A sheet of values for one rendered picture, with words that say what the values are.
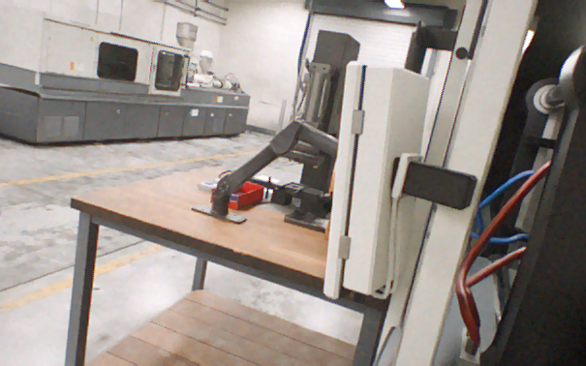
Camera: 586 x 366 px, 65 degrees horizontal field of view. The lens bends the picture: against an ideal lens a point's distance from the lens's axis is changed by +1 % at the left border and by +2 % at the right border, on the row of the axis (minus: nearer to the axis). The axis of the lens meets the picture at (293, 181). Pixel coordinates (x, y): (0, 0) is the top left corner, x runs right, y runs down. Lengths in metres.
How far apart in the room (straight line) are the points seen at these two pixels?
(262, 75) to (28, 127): 7.02
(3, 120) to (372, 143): 6.61
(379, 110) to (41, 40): 6.04
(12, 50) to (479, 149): 6.58
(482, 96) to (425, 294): 0.32
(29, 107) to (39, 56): 0.66
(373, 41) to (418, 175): 10.69
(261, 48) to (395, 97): 11.77
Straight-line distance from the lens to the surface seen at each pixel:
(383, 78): 0.70
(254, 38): 12.58
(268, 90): 12.23
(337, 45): 1.96
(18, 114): 6.87
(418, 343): 0.81
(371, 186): 0.70
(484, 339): 1.08
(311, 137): 1.49
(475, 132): 0.72
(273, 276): 1.39
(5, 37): 7.08
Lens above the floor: 1.41
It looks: 12 degrees down
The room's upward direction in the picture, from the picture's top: 11 degrees clockwise
